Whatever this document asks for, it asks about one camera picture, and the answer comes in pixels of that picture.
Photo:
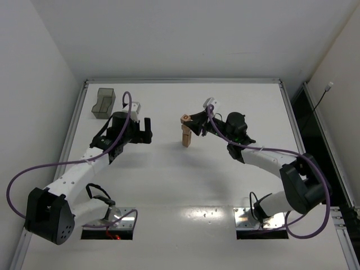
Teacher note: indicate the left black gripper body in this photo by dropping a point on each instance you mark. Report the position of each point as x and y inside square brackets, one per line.
[142, 134]

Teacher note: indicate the long plain wood block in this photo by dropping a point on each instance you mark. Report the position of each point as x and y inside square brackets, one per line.
[186, 143]

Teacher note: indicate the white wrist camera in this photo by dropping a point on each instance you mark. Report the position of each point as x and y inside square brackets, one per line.
[135, 111]
[212, 101]

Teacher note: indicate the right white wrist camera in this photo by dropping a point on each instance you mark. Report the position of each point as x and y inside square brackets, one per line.
[212, 101]

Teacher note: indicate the metal base plate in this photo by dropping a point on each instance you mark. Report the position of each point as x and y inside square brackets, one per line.
[244, 221]
[123, 218]

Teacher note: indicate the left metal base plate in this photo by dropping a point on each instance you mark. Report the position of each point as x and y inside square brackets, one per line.
[123, 218]

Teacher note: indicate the long striped wood block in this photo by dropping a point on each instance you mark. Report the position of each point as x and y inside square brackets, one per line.
[186, 136]

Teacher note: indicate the grey translucent plastic bin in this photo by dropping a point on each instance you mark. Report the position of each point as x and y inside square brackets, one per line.
[104, 104]

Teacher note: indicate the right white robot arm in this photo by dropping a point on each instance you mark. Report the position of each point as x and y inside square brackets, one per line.
[304, 185]

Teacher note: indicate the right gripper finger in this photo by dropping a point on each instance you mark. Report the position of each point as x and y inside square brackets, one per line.
[200, 118]
[197, 129]

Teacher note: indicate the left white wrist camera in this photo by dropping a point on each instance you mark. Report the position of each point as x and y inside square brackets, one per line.
[135, 111]

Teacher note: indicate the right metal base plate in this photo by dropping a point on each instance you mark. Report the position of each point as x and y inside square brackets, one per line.
[244, 221]

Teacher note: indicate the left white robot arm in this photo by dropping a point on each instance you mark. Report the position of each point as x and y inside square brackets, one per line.
[51, 213]

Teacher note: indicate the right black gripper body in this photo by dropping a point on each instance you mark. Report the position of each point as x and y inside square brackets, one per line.
[203, 124]

